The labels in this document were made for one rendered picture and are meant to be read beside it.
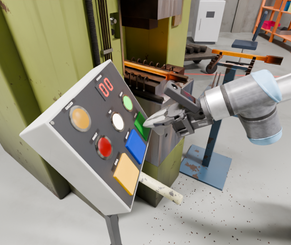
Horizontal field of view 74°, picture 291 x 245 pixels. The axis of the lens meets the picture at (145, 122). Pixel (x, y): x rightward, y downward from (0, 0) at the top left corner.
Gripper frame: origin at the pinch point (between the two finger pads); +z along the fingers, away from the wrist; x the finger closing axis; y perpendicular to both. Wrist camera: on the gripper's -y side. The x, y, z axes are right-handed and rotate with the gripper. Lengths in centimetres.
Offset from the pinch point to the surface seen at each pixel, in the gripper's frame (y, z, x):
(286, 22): 225, -251, 721
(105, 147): -8.5, 1.2, -20.2
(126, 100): -9.6, 1.2, -0.1
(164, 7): -25.0, -14.6, 39.4
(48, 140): -18.3, 4.2, -27.1
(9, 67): -39, 59, 25
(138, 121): -1.9, 1.2, -1.4
